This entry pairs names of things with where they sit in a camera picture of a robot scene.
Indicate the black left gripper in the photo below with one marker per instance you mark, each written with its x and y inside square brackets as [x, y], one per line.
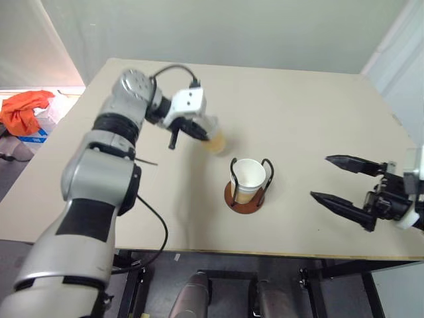
[186, 124]

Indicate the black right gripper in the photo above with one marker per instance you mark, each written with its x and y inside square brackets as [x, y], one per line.
[387, 198]

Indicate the white paper cup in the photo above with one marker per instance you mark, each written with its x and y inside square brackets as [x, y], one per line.
[217, 137]
[249, 179]

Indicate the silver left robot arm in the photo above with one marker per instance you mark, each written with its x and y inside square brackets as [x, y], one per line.
[99, 179]

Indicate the clear plastic bag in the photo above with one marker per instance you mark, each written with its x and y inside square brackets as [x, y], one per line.
[54, 106]

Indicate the blue and white box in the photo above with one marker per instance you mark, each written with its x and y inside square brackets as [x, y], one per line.
[34, 136]

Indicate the dark rounded shape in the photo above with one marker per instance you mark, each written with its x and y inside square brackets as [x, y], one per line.
[192, 295]

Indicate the orange cloth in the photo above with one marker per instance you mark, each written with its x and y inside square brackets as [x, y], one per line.
[21, 111]

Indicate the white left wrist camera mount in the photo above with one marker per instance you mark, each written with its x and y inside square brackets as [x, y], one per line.
[187, 103]

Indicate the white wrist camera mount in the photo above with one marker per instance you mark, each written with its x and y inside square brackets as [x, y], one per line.
[414, 165]
[187, 103]

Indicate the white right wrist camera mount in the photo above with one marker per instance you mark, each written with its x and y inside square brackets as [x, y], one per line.
[414, 165]

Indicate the black metal table frame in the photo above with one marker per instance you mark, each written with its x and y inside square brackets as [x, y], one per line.
[318, 281]

